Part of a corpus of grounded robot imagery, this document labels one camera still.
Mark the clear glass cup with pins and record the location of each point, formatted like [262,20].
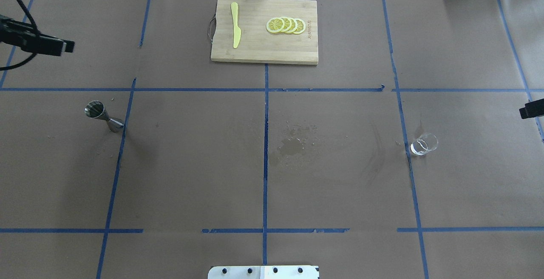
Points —
[424,144]

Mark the steel double jigger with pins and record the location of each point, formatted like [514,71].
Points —
[95,110]

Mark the wooden cutting board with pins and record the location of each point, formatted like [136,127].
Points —
[257,45]

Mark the yellow plastic knife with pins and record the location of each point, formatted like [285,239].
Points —
[236,29]

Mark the lemon slice farthest from knife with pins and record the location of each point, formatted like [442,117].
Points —
[301,26]

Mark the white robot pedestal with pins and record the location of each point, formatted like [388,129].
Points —
[265,272]

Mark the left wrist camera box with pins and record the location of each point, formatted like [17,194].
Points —
[23,36]

